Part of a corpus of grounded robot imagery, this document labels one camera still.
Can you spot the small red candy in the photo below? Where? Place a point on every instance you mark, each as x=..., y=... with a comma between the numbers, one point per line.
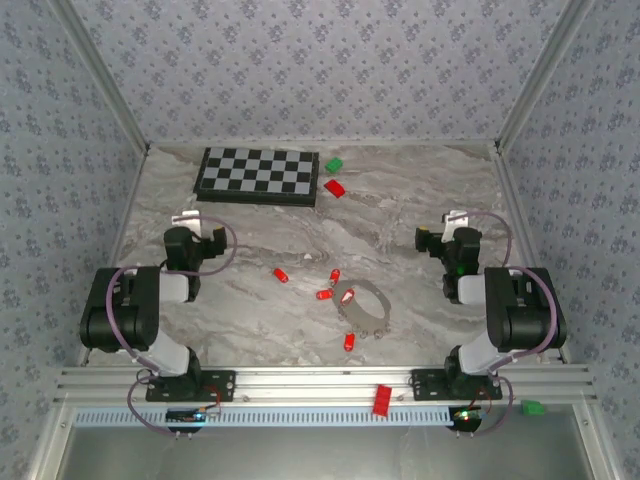
x=281, y=275

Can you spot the right small circuit board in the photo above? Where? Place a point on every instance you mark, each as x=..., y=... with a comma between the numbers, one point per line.
x=467, y=415

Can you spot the green toy brick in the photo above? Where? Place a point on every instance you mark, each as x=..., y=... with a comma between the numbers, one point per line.
x=532, y=407
x=334, y=165

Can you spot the red sloped toy brick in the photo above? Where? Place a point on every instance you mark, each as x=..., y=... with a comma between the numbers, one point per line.
x=335, y=188

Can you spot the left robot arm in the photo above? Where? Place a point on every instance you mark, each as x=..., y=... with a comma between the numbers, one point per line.
x=125, y=310

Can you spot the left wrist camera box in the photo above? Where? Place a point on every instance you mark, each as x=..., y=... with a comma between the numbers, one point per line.
x=186, y=221

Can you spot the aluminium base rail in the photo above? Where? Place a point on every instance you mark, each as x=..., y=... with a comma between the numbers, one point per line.
x=310, y=382

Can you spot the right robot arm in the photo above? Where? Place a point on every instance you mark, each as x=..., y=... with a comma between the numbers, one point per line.
x=525, y=310

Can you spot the black grey chessboard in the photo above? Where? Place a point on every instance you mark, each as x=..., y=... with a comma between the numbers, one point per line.
x=255, y=172

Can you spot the aluminium side rail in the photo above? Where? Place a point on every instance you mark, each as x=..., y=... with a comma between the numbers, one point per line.
x=515, y=200
x=130, y=200

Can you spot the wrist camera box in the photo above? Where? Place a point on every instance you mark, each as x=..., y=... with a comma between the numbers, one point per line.
x=454, y=224
x=186, y=221

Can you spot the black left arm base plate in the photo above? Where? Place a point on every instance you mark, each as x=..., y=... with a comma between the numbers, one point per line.
x=222, y=387

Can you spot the red flat toy brick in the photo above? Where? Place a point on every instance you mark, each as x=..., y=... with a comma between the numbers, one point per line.
x=382, y=400

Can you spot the left small circuit board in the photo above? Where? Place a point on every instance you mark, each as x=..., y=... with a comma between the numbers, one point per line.
x=185, y=416

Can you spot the aluminium frame post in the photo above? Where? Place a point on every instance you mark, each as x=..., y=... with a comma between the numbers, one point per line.
x=106, y=75
x=539, y=75

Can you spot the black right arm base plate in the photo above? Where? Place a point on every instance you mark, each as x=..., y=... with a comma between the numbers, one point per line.
x=425, y=385

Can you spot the small circuit board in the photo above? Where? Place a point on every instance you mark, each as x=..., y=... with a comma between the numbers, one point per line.
x=185, y=416
x=467, y=415

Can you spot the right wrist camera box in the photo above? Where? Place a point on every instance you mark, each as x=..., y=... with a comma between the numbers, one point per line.
x=454, y=224

